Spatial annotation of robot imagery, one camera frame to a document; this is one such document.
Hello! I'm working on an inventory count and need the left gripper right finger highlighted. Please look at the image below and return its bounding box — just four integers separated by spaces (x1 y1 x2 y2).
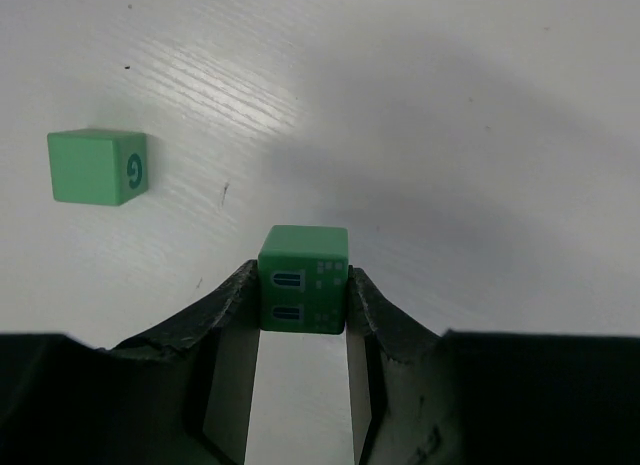
346 268 639 464

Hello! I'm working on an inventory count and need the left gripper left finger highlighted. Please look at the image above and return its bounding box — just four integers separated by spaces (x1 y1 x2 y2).
1 260 260 464

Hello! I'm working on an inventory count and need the small green cube block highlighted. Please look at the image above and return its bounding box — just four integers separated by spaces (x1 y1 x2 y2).
47 129 149 206

